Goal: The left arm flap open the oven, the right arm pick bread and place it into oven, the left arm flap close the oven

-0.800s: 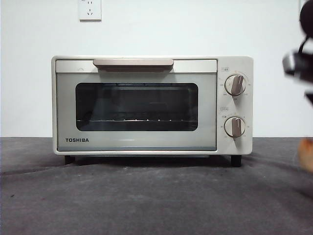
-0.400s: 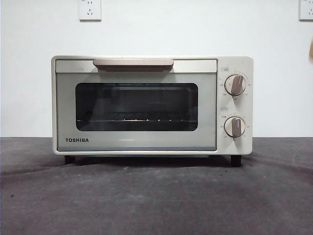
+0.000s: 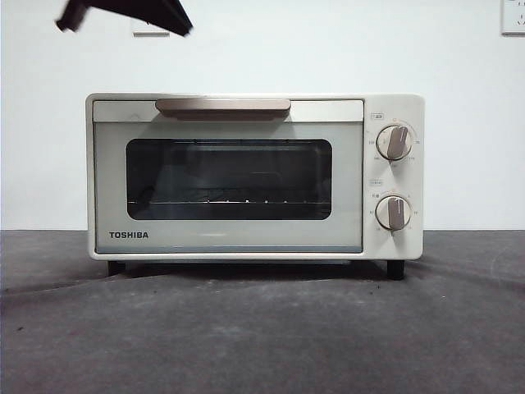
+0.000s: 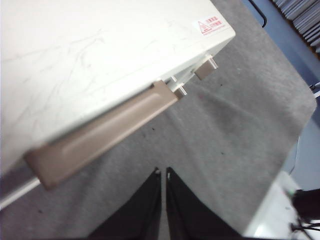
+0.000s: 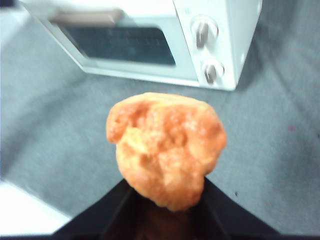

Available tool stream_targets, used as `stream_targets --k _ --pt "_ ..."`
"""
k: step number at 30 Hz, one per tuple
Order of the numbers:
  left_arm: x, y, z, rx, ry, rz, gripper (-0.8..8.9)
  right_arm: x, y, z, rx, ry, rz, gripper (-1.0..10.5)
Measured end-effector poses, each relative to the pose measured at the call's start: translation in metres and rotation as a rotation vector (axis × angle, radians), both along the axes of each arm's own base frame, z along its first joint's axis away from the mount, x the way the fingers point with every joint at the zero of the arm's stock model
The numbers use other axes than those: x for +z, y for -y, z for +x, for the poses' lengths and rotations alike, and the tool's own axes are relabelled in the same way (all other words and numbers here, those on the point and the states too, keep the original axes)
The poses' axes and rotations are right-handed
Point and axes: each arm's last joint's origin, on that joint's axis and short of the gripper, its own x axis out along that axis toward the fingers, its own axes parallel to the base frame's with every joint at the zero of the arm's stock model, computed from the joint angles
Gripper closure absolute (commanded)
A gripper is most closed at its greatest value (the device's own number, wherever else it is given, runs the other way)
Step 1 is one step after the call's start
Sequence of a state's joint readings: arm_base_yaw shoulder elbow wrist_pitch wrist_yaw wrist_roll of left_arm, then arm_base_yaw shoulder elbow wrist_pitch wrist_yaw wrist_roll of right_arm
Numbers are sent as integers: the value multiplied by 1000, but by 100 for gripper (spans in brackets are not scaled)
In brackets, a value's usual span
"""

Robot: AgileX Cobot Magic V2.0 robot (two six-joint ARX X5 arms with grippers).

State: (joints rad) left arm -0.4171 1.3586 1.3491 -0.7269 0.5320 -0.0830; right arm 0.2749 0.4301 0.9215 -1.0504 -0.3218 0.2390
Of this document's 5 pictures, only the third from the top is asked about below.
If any glass oven door with handle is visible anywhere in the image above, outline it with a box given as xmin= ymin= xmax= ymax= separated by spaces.
xmin=92 ymin=98 xmax=365 ymax=254

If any beige oven knob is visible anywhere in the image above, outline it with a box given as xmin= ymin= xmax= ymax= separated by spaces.
xmin=376 ymin=125 xmax=414 ymax=162
xmin=376 ymin=195 xmax=413 ymax=237

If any cream Toshiba toaster oven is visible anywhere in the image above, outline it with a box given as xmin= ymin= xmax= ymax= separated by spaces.
xmin=84 ymin=92 xmax=426 ymax=281

